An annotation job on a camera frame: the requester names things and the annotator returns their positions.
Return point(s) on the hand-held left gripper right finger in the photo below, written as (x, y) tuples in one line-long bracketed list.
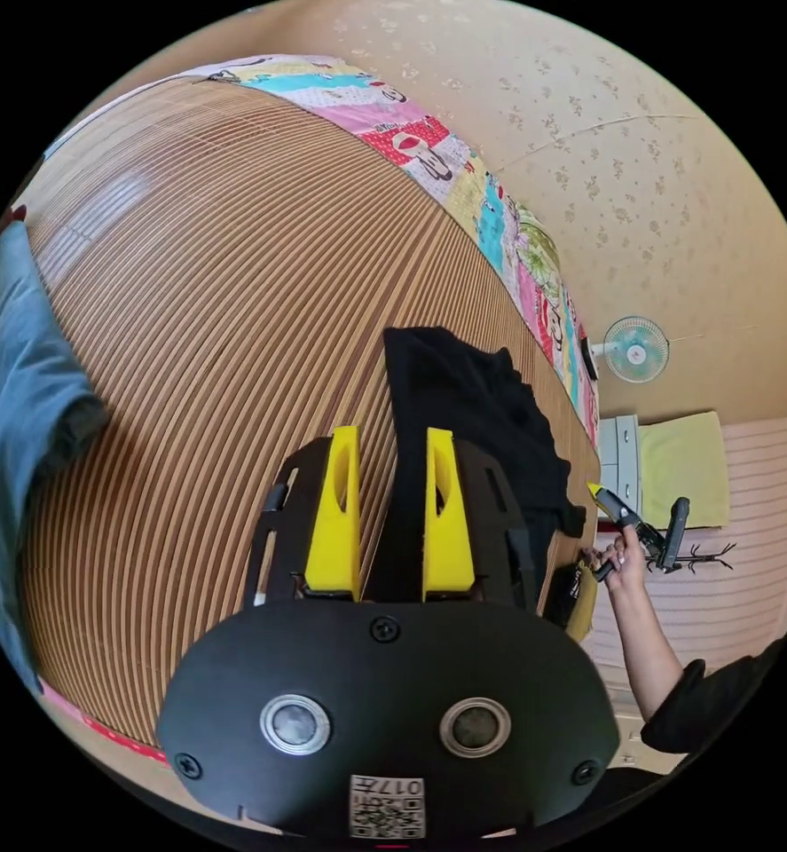
[(447, 552)]

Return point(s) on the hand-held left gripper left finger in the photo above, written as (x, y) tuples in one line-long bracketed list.
[(332, 532)]

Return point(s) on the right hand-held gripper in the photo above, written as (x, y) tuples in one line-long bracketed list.
[(632, 523)]

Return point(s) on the black long sleeve shirt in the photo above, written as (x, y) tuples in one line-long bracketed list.
[(473, 426)]

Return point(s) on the person's right forearm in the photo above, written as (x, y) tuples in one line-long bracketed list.
[(642, 646)]

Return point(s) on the person's right hand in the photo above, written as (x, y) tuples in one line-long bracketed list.
[(626, 566)]

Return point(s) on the white cupboard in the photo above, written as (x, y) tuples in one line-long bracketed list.
[(619, 466)]

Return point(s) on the light yellow cloth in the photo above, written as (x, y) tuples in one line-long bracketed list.
[(682, 469)]

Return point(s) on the yellow and black cloth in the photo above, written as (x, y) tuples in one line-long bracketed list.
[(579, 599)]

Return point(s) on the person's body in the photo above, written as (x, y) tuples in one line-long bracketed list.
[(706, 705)]

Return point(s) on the blue garment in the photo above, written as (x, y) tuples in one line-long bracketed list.
[(20, 413)]

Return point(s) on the white wall fan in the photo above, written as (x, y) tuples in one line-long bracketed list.
[(635, 349)]

